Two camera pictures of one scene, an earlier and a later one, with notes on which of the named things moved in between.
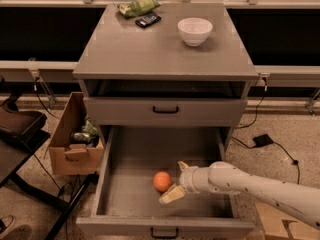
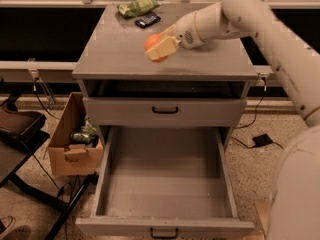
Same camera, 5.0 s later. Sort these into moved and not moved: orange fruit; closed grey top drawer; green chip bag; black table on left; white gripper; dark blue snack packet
Moved: white gripper; orange fruit
Not moved: black table on left; green chip bag; dark blue snack packet; closed grey top drawer
